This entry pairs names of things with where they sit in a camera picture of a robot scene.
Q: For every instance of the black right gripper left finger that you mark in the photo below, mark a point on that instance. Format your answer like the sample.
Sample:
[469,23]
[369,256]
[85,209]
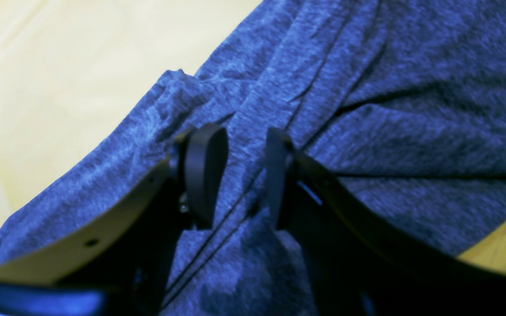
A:
[119,264]

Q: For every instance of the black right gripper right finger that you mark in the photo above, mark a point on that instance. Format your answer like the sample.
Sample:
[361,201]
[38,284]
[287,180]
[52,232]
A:
[358,264]

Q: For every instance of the grey long-sleeve shirt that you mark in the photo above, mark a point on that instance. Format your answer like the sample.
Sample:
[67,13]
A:
[405,100]

